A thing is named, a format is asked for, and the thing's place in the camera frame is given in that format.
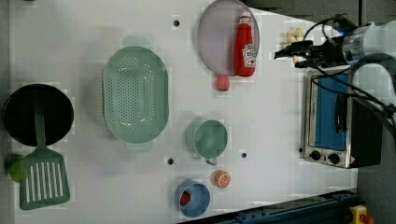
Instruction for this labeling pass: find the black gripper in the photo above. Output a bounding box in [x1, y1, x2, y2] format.
[274, 36, 347, 68]

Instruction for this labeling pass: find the red plush ketchup bottle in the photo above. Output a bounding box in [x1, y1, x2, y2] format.
[233, 11, 256, 77]

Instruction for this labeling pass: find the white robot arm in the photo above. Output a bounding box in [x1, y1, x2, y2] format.
[274, 20, 395, 87]

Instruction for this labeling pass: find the light purple round plate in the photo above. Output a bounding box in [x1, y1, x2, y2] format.
[197, 0, 260, 76]

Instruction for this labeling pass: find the yellow peeled banana toy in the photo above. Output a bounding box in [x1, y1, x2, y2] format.
[286, 28, 304, 45]

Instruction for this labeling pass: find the silver black toaster oven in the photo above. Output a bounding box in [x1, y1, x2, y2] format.
[304, 71, 383, 169]

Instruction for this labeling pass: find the pink strawberry toy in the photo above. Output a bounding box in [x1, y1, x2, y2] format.
[216, 75, 231, 91]

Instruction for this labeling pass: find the green mug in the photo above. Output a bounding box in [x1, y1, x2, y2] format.
[185, 119, 228, 166]

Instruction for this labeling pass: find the orange slice toy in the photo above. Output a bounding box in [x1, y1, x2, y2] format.
[215, 171, 232, 189]

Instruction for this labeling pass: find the yellow red emergency button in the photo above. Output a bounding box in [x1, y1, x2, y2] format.
[349, 205, 375, 224]

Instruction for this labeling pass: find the green perforated colander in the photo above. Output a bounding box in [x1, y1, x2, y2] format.
[102, 35, 169, 152]

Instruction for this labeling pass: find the blue cup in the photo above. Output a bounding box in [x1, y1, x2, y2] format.
[174, 179, 211, 217]

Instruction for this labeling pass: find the red toy in cup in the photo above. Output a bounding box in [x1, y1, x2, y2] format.
[179, 191, 191, 206]

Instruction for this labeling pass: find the green slotted spatula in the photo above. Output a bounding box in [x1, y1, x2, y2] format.
[20, 99, 70, 210]

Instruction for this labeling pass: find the black frying pan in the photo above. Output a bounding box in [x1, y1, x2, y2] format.
[3, 84, 74, 147]

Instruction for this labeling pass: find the lime green round object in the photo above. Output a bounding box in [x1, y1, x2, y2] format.
[10, 161, 21, 183]

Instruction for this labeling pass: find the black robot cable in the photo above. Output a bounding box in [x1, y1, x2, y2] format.
[303, 13, 396, 141]

